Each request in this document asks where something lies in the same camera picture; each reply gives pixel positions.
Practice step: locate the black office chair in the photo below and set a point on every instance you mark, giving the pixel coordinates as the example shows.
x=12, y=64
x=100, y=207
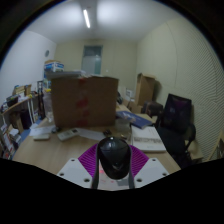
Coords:
x=176, y=120

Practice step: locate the door with window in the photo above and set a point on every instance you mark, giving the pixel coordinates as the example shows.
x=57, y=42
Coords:
x=92, y=60

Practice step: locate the ceiling light tube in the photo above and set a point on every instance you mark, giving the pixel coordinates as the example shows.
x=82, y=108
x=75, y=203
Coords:
x=86, y=18

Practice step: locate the black computer mouse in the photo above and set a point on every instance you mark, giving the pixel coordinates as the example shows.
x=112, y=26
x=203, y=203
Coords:
x=114, y=156

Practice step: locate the open white book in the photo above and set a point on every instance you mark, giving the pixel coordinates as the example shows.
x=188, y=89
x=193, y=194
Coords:
x=146, y=138

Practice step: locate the cluttered shelf unit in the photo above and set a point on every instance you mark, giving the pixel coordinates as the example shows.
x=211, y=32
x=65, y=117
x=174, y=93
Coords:
x=16, y=116

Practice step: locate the black bag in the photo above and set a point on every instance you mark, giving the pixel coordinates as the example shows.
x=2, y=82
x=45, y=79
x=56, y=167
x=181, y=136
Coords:
x=153, y=109

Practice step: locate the tall open cardboard box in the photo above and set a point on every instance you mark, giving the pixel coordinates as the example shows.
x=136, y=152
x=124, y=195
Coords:
x=145, y=90

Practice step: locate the large brown cardboard box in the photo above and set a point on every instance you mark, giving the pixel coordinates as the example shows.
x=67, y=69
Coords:
x=96, y=101

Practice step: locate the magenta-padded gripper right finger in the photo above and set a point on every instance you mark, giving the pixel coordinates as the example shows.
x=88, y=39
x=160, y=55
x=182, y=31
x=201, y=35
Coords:
x=151, y=170

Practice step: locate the small dark gadget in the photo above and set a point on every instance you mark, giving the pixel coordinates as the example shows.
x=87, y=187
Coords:
x=107, y=132

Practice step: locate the small flat white box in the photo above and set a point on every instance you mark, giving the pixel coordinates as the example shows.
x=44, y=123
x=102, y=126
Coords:
x=41, y=136

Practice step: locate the blue book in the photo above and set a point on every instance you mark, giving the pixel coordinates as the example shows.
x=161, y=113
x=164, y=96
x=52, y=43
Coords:
x=136, y=119

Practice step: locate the clear plastic bottle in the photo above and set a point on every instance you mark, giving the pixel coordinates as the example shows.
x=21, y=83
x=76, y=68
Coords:
x=48, y=106

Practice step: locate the blue and white carton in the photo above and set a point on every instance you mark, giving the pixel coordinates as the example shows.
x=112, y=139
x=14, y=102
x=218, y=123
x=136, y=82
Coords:
x=54, y=66

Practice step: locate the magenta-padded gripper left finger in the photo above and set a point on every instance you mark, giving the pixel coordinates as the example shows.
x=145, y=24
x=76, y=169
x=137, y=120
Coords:
x=75, y=171

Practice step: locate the round wall clock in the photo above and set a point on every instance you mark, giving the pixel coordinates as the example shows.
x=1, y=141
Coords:
x=46, y=53

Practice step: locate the clear plastic container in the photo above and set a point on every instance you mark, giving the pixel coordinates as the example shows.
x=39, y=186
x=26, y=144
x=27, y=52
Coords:
x=122, y=126

